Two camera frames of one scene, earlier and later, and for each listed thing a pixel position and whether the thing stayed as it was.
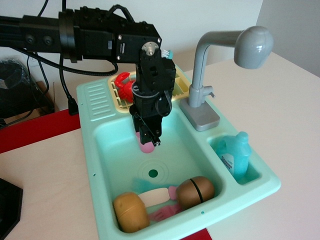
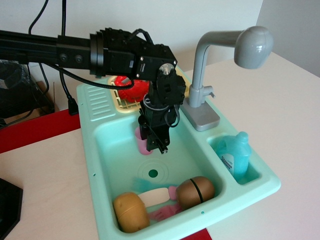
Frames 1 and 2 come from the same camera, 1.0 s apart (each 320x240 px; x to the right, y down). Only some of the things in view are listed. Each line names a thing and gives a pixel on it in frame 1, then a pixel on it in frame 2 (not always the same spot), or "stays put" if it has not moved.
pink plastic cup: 147,148 stays put
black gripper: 148,109 to 159,110
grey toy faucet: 253,50 stays put
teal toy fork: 139,184 stays put
